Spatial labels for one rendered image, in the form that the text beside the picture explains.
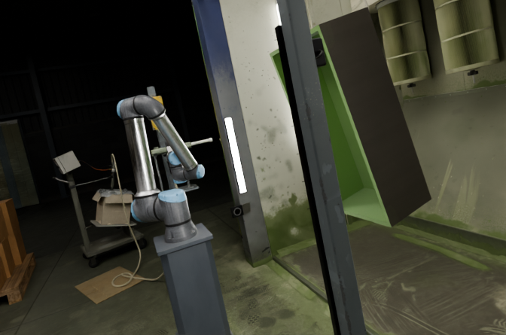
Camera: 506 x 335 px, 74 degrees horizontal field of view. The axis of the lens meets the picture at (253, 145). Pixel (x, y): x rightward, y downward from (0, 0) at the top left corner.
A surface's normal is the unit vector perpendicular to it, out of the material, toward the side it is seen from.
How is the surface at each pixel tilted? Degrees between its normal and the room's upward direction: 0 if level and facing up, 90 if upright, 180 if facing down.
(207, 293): 90
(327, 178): 90
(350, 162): 90
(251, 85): 90
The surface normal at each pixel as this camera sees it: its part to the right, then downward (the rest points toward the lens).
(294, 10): 0.35, 0.00
